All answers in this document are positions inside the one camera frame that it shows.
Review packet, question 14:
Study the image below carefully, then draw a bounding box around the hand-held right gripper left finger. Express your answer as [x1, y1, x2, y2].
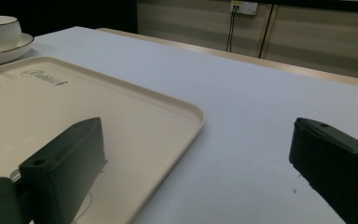
[18, 117, 108, 224]

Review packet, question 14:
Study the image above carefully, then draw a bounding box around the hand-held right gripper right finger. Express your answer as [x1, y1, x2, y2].
[288, 117, 358, 224]

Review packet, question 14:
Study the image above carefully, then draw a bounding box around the beige plastic tray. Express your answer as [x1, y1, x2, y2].
[0, 55, 206, 224]

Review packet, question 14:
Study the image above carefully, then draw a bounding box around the white table cover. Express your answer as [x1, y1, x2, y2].
[18, 25, 358, 224]

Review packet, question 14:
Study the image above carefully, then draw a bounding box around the white plate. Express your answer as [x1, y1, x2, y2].
[0, 32, 35, 68]

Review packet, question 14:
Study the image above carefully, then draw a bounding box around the black vertical cable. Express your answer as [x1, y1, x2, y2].
[258, 4, 276, 59]

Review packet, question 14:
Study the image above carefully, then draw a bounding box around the black power cable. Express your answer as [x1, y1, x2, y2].
[226, 5, 241, 53]

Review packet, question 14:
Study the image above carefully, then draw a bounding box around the white wall socket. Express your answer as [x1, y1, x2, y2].
[229, 0, 258, 16]

